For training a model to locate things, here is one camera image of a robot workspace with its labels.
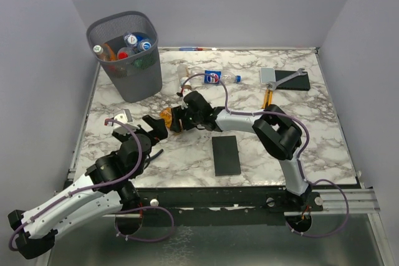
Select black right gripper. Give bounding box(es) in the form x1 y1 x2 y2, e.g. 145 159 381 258
170 105 202 134

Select small orange juice bottle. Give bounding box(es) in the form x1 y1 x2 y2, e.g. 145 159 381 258
159 107 180 133

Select brown bottle green cap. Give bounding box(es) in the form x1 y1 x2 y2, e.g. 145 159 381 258
177 65 191 90

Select pepsi label clear bottle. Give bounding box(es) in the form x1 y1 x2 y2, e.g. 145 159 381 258
189 68 241 85

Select blue label bottle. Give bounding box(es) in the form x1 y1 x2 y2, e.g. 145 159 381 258
137 38 153 52

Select red label bottle red cap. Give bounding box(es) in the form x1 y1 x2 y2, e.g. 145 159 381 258
117 47 136 60

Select clear crushed bottle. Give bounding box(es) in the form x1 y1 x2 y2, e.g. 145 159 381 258
123 32 138 49

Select large orange juice bottle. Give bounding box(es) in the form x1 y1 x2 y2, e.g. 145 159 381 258
93 44 117 62

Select green plastic bottle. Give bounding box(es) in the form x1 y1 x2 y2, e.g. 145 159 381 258
132 55 156 70

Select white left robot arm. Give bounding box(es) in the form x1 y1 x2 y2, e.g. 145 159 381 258
8 110 168 260

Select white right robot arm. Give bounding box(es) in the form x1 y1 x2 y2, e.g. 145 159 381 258
170 91 312 211

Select grey mesh waste bin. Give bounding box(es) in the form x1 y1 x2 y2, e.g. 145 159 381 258
86 11 162 103

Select blue red pen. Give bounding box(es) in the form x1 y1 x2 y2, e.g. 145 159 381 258
178 47 204 52

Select yellow utility knife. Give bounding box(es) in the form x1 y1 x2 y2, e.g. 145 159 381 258
262 89 273 109

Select grey white hub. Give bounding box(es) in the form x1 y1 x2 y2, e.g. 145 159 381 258
260 67 276 84

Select silver wrench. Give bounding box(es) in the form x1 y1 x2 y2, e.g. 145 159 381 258
266 68 307 91

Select black box rear right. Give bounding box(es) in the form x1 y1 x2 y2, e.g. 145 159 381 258
275 70 310 91

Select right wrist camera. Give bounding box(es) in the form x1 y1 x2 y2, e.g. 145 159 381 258
176 85 193 98

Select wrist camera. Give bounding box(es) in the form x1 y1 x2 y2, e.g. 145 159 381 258
176 85 193 98
104 109 133 130

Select blue handled pliers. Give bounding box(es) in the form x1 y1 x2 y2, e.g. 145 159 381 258
147 149 164 161

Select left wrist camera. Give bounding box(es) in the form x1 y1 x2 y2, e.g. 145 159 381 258
104 109 133 130

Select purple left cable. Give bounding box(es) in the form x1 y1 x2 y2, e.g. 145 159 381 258
7 119 175 251

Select purple cable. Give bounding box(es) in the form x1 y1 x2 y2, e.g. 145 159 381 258
7 119 175 251
180 72 350 239

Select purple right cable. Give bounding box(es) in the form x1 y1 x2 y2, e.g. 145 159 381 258
180 72 350 239

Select black network switch centre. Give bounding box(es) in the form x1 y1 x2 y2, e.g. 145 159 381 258
212 136 241 177

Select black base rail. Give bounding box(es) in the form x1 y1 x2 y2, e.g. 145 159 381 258
120 186 319 227

